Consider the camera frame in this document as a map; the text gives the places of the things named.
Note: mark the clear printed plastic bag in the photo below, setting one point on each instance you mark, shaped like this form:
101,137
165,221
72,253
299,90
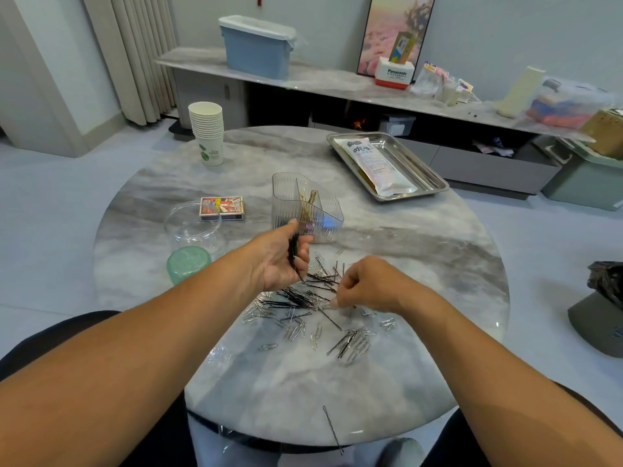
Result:
380,166

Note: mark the person's right forearm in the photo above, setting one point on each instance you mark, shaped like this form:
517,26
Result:
526,384

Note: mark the beige curtain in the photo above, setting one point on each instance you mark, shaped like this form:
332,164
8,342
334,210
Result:
127,48

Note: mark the cream paper roll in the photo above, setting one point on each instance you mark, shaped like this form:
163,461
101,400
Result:
522,92

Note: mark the clear round plastic bowl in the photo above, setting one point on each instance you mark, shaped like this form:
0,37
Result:
190,223

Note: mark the cardboard box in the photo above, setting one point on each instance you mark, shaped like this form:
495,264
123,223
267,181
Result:
608,133

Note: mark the person's left hand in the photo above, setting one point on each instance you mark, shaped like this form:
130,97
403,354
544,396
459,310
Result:
273,257

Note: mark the clear storage box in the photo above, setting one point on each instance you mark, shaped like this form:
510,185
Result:
571,102

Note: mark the clear ribbed organizer box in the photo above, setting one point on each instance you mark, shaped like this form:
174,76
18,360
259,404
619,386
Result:
292,204

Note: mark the pile of floss picks and clips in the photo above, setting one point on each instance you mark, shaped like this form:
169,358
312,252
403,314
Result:
316,296

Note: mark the person's left forearm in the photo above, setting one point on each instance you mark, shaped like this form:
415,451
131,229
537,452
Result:
107,379

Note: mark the blue storage box white lid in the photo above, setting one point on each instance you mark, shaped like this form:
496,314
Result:
257,46

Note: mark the clear bag of snacks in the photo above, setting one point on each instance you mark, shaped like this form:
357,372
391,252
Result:
428,79

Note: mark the white box in cabinet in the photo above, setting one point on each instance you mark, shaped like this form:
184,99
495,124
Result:
397,125

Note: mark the grey cabinet with marble top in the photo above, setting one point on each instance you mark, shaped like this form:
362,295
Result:
302,75

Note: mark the metal tray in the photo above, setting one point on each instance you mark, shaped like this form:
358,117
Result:
433,180

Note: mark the framed pink picture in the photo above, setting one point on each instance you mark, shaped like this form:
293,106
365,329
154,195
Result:
389,32

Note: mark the colourful small packet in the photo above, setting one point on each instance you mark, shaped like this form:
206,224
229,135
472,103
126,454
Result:
465,85

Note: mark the person's right hand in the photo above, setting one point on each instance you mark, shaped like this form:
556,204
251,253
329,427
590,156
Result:
375,285

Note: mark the colourful matchbox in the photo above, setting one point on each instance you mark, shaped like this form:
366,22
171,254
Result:
222,207

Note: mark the small colourful box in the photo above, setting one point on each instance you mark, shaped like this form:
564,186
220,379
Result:
403,47

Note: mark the group of white paper cups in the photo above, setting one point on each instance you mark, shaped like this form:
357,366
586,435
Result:
206,133

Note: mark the grey green storage bin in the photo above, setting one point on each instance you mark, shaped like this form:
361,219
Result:
584,175

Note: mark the white and red small box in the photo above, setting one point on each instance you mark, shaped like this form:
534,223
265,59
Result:
394,73

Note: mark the pale green plastic lid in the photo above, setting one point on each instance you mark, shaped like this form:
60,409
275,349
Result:
189,257

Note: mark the trash bin with black bag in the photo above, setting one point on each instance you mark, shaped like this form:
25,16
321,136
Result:
599,308

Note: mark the loose papers in cabinet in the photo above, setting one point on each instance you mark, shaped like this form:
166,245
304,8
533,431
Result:
494,147

